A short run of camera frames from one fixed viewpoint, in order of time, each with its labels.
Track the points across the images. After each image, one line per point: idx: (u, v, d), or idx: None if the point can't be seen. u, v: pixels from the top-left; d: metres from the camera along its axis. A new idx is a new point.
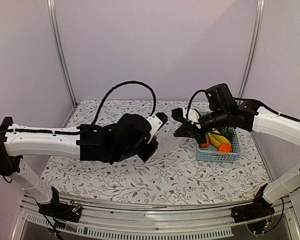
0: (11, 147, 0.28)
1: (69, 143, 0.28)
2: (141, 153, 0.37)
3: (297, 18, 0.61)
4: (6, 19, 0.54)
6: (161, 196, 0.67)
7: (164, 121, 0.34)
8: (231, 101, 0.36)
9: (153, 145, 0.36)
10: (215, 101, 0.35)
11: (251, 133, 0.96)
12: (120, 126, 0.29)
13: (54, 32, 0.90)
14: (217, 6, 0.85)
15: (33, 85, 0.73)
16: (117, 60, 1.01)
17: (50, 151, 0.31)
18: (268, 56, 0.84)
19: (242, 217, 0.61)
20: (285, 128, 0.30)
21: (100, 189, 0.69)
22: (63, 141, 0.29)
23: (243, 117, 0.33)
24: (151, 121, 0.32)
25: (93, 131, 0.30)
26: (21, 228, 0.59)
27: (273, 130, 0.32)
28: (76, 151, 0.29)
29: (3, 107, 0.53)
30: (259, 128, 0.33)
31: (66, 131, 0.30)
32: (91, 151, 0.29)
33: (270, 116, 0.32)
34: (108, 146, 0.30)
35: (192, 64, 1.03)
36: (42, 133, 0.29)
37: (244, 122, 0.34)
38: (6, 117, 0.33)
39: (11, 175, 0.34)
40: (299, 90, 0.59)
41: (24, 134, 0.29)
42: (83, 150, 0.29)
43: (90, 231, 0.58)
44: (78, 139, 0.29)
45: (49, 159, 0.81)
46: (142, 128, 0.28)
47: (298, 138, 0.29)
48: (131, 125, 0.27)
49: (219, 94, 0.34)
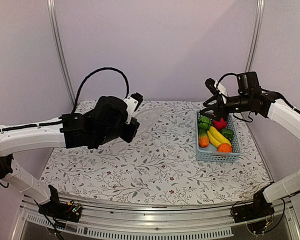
0: (1, 147, 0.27)
1: (53, 132, 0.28)
2: (123, 133, 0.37)
3: (297, 18, 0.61)
4: (5, 19, 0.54)
6: (161, 196, 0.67)
7: (140, 101, 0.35)
8: (257, 87, 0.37)
9: (133, 125, 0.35)
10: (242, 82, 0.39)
11: (251, 133, 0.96)
12: (98, 109, 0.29)
13: (54, 33, 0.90)
14: (217, 7, 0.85)
15: (32, 85, 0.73)
16: (117, 60, 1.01)
17: (38, 145, 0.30)
18: (268, 56, 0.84)
19: (242, 217, 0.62)
20: (291, 119, 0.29)
21: (100, 189, 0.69)
22: (47, 131, 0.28)
23: (261, 102, 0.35)
24: (127, 102, 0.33)
25: (74, 119, 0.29)
26: (21, 228, 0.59)
27: (284, 122, 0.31)
28: (61, 139, 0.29)
29: (2, 107, 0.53)
30: (273, 116, 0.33)
31: (49, 122, 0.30)
32: (75, 136, 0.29)
33: (285, 106, 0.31)
34: (90, 128, 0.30)
35: (192, 64, 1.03)
36: (26, 128, 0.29)
37: (262, 108, 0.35)
38: None
39: (4, 178, 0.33)
40: (299, 90, 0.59)
41: (11, 132, 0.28)
42: (68, 137, 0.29)
43: (90, 231, 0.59)
44: (62, 127, 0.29)
45: (49, 159, 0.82)
46: (119, 107, 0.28)
47: (299, 132, 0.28)
48: (107, 106, 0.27)
49: (247, 79, 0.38)
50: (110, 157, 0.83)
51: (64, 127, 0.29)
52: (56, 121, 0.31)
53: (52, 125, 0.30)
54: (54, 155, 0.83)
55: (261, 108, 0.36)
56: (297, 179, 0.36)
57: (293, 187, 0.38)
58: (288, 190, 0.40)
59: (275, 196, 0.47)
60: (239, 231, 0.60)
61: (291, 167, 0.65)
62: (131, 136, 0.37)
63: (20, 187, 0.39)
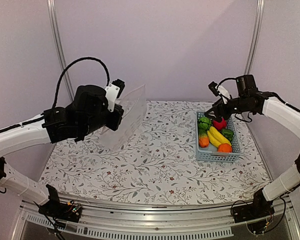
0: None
1: (36, 128, 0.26)
2: (109, 123, 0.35)
3: (297, 18, 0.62)
4: (6, 19, 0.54)
6: (161, 196, 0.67)
7: (122, 87, 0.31)
8: (254, 88, 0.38)
9: (117, 112, 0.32)
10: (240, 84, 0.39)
11: (251, 133, 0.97)
12: (75, 97, 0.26)
13: (54, 33, 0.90)
14: (217, 7, 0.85)
15: (33, 85, 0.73)
16: (117, 60, 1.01)
17: (25, 144, 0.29)
18: (268, 56, 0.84)
19: (242, 217, 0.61)
20: (286, 115, 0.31)
21: (100, 189, 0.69)
22: (29, 129, 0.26)
23: (255, 100, 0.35)
24: (108, 91, 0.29)
25: (54, 112, 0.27)
26: (21, 229, 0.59)
27: (278, 117, 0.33)
28: (45, 134, 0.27)
29: (3, 108, 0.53)
30: (267, 112, 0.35)
31: (31, 119, 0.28)
32: (58, 130, 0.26)
33: (278, 102, 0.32)
34: (72, 119, 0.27)
35: (192, 64, 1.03)
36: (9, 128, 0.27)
37: (257, 106, 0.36)
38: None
39: None
40: (299, 90, 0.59)
41: None
42: (52, 132, 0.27)
43: (90, 231, 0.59)
44: (43, 123, 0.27)
45: (49, 159, 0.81)
46: (97, 93, 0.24)
47: (295, 126, 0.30)
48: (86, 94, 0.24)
49: (244, 81, 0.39)
50: (110, 157, 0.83)
51: (45, 122, 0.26)
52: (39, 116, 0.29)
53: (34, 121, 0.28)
54: (54, 155, 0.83)
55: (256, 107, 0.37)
56: (293, 173, 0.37)
57: (291, 182, 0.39)
58: (286, 186, 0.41)
59: (274, 195, 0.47)
60: (238, 231, 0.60)
61: (289, 162, 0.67)
62: (117, 125, 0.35)
63: (18, 188, 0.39)
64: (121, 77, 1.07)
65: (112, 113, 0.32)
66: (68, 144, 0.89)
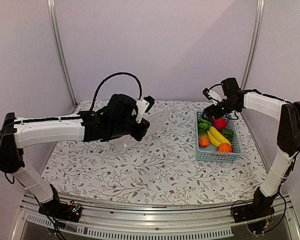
0: (20, 139, 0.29)
1: (76, 125, 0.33)
2: (134, 132, 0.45)
3: (297, 18, 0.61)
4: (6, 19, 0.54)
6: (161, 196, 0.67)
7: (152, 102, 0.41)
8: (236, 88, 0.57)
9: (144, 124, 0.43)
10: (224, 86, 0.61)
11: (250, 133, 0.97)
12: (111, 106, 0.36)
13: (54, 33, 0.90)
14: (217, 6, 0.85)
15: (33, 85, 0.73)
16: (117, 60, 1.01)
17: (57, 137, 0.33)
18: (268, 56, 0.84)
19: (242, 217, 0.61)
20: (260, 101, 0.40)
21: (100, 189, 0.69)
22: (69, 124, 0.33)
23: (236, 97, 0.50)
24: (139, 104, 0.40)
25: (91, 115, 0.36)
26: (21, 228, 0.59)
27: (256, 105, 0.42)
28: (81, 133, 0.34)
29: (3, 107, 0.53)
30: (248, 104, 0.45)
31: (70, 118, 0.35)
32: (93, 130, 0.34)
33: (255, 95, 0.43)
34: (106, 123, 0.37)
35: (192, 64, 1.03)
36: (48, 121, 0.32)
37: (239, 101, 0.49)
38: (10, 113, 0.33)
39: (15, 172, 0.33)
40: (298, 90, 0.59)
41: (32, 124, 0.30)
42: (87, 131, 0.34)
43: (91, 231, 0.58)
44: (82, 122, 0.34)
45: (49, 159, 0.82)
46: (131, 103, 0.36)
47: (268, 108, 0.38)
48: (121, 102, 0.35)
49: (227, 83, 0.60)
50: (110, 157, 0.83)
51: (84, 122, 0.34)
52: (75, 116, 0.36)
53: (72, 119, 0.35)
54: (55, 155, 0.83)
55: (238, 103, 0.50)
56: (281, 157, 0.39)
57: (283, 168, 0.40)
58: (280, 174, 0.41)
59: (272, 189, 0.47)
60: (239, 231, 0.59)
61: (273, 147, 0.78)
62: (141, 135, 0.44)
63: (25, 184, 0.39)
64: (121, 77, 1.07)
65: (139, 123, 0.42)
66: (68, 144, 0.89)
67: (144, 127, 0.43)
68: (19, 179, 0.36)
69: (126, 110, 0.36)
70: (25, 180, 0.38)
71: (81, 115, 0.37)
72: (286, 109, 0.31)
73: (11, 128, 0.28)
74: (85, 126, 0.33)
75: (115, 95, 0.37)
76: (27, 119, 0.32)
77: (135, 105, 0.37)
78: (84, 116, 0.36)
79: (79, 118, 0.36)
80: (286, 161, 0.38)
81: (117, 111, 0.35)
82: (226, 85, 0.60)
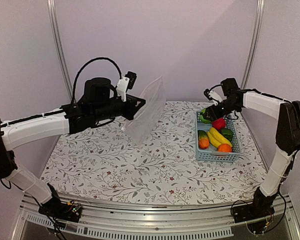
0: (8, 141, 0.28)
1: (60, 119, 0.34)
2: (125, 114, 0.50)
3: (297, 18, 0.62)
4: (6, 18, 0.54)
6: (161, 196, 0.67)
7: (133, 78, 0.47)
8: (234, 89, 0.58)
9: (130, 101, 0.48)
10: (224, 87, 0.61)
11: (250, 133, 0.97)
12: (87, 93, 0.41)
13: (54, 33, 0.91)
14: (217, 7, 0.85)
15: (33, 85, 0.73)
16: (117, 60, 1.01)
17: (44, 134, 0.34)
18: (268, 56, 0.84)
19: (242, 216, 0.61)
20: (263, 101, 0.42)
21: (100, 189, 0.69)
22: (53, 119, 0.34)
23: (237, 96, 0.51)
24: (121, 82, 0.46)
25: (73, 107, 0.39)
26: (20, 228, 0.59)
27: (257, 105, 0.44)
28: (66, 125, 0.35)
29: (3, 107, 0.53)
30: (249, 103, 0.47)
31: (54, 113, 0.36)
32: (78, 121, 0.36)
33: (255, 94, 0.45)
34: (88, 110, 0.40)
35: (191, 64, 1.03)
36: (33, 119, 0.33)
37: (238, 101, 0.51)
38: None
39: (9, 175, 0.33)
40: (298, 90, 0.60)
41: (18, 124, 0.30)
42: (72, 123, 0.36)
43: (90, 231, 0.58)
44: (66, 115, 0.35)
45: (49, 159, 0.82)
46: (103, 83, 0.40)
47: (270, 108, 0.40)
48: (95, 86, 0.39)
49: (226, 84, 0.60)
50: (110, 157, 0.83)
51: (67, 115, 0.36)
52: (58, 111, 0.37)
53: (56, 114, 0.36)
54: (54, 155, 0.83)
55: (239, 101, 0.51)
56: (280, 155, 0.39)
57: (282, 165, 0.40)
58: (279, 172, 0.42)
59: (271, 188, 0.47)
60: (239, 231, 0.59)
61: (268, 145, 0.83)
62: (132, 114, 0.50)
63: (24, 184, 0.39)
64: None
65: (125, 101, 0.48)
66: (68, 144, 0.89)
67: (135, 107, 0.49)
68: (14, 182, 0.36)
69: (103, 91, 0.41)
70: (20, 182, 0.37)
71: (63, 108, 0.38)
72: (283, 107, 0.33)
73: None
74: (68, 118, 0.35)
75: (87, 83, 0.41)
76: (13, 121, 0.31)
77: (109, 85, 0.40)
78: (67, 109, 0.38)
79: (62, 112, 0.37)
80: (285, 160, 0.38)
81: (94, 95, 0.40)
82: (225, 85, 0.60)
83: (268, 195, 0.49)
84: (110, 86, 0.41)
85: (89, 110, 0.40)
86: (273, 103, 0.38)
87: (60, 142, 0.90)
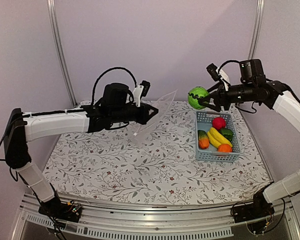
0: (30, 132, 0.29)
1: (81, 116, 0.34)
2: (138, 119, 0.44)
3: (297, 18, 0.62)
4: (6, 18, 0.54)
6: (161, 196, 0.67)
7: (147, 86, 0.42)
8: (262, 75, 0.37)
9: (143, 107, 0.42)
10: (245, 71, 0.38)
11: (251, 133, 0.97)
12: (106, 95, 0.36)
13: (54, 33, 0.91)
14: (217, 7, 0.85)
15: (33, 85, 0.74)
16: (117, 60, 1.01)
17: (63, 129, 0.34)
18: (268, 56, 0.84)
19: (242, 217, 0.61)
20: (299, 116, 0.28)
21: (100, 189, 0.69)
22: (75, 116, 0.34)
23: (267, 91, 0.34)
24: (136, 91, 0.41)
25: (92, 108, 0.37)
26: (20, 228, 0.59)
27: (290, 117, 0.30)
28: (86, 123, 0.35)
29: (3, 107, 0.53)
30: (279, 108, 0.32)
31: (76, 110, 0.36)
32: (97, 122, 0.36)
33: (293, 102, 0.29)
34: (106, 113, 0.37)
35: (191, 64, 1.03)
36: (55, 114, 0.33)
37: (269, 98, 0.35)
38: (16, 109, 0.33)
39: (23, 168, 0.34)
40: (298, 90, 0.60)
41: (41, 116, 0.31)
42: (91, 123, 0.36)
43: (90, 231, 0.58)
44: (87, 114, 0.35)
45: (49, 159, 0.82)
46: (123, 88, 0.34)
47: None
48: (114, 90, 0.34)
49: (252, 66, 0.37)
50: (110, 157, 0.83)
51: (88, 114, 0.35)
52: (80, 109, 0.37)
53: (78, 112, 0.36)
54: (55, 155, 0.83)
55: (267, 99, 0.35)
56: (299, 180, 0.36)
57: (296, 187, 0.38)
58: (289, 190, 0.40)
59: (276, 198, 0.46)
60: (239, 231, 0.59)
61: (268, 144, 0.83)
62: (146, 119, 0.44)
63: (31, 181, 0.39)
64: (122, 77, 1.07)
65: (139, 107, 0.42)
66: (68, 144, 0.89)
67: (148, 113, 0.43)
68: (24, 176, 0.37)
69: (121, 96, 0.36)
70: (29, 177, 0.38)
71: (84, 108, 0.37)
72: None
73: (20, 121, 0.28)
74: (90, 117, 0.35)
75: (108, 86, 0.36)
76: (36, 113, 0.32)
77: (129, 90, 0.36)
78: (87, 109, 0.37)
79: (83, 110, 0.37)
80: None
81: (113, 100, 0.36)
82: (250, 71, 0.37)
83: (270, 201, 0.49)
84: (130, 91, 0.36)
85: (107, 112, 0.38)
86: None
87: (60, 142, 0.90)
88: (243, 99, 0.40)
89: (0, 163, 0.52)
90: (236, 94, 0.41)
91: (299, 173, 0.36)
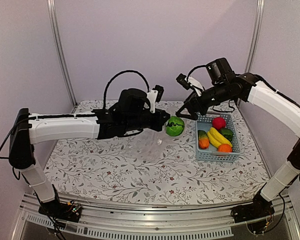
0: (34, 135, 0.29)
1: (91, 122, 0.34)
2: (153, 125, 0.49)
3: (297, 18, 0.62)
4: (6, 19, 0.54)
6: (161, 196, 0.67)
7: (161, 90, 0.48)
8: (230, 72, 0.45)
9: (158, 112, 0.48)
10: (213, 71, 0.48)
11: (251, 133, 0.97)
12: (122, 102, 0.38)
13: (54, 32, 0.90)
14: (217, 7, 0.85)
15: (32, 84, 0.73)
16: (117, 59, 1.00)
17: (71, 134, 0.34)
18: (268, 56, 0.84)
19: (242, 217, 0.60)
20: (279, 106, 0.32)
21: (100, 189, 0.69)
22: (85, 122, 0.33)
23: (240, 85, 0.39)
24: (151, 95, 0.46)
25: (105, 113, 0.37)
26: (21, 228, 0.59)
27: (267, 106, 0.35)
28: (96, 129, 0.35)
29: (4, 107, 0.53)
30: (254, 100, 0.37)
31: (86, 115, 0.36)
32: (108, 127, 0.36)
33: (268, 91, 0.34)
34: (119, 120, 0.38)
35: (192, 64, 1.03)
36: (64, 118, 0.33)
37: (242, 91, 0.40)
38: (23, 109, 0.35)
39: (25, 169, 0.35)
40: (297, 89, 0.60)
41: (47, 120, 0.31)
42: (102, 128, 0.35)
43: (90, 231, 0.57)
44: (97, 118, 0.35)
45: (49, 159, 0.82)
46: (140, 97, 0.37)
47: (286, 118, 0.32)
48: (131, 97, 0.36)
49: (218, 65, 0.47)
50: (110, 157, 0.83)
51: (99, 120, 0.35)
52: (90, 113, 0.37)
53: (88, 116, 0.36)
54: (55, 155, 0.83)
55: (241, 92, 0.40)
56: (289, 168, 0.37)
57: (289, 177, 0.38)
58: (284, 181, 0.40)
59: (275, 194, 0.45)
60: (239, 231, 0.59)
61: (268, 144, 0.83)
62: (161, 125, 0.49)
63: (34, 182, 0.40)
64: (122, 77, 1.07)
65: (154, 113, 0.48)
66: (68, 144, 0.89)
67: (163, 118, 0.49)
68: (26, 177, 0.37)
69: (138, 103, 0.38)
70: (30, 178, 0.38)
71: (95, 112, 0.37)
72: None
73: (25, 124, 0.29)
74: (100, 123, 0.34)
75: (124, 91, 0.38)
76: (42, 115, 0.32)
77: (146, 98, 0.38)
78: (99, 114, 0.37)
79: (94, 115, 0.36)
80: (294, 173, 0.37)
81: (129, 106, 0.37)
82: (217, 69, 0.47)
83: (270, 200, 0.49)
84: (146, 99, 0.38)
85: (119, 119, 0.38)
86: (295, 115, 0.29)
87: (60, 142, 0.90)
88: (217, 100, 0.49)
89: (1, 162, 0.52)
90: (210, 97, 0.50)
91: (287, 162, 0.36)
